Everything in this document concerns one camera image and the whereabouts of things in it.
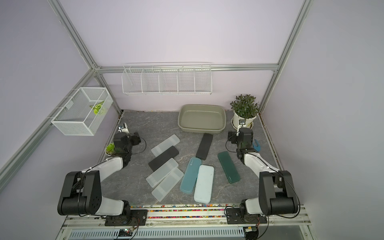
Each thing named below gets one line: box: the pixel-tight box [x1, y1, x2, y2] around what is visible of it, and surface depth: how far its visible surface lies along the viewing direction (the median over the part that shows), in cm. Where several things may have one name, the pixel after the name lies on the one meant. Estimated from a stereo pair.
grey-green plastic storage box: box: [177, 104, 227, 134], surface depth 113 cm
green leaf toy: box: [89, 100, 105, 115], surface depth 83 cm
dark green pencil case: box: [217, 151, 241, 184], surface depth 91 cm
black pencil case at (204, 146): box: [195, 133, 214, 161], surface depth 103 cm
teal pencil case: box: [180, 157, 202, 194], surface depth 87 cm
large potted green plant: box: [229, 94, 260, 131], surface depth 100 cm
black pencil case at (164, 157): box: [148, 145, 179, 172], surface depth 96 cm
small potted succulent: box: [104, 142, 116, 156], surface depth 90 cm
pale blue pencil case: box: [193, 164, 215, 204], surface depth 82 cm
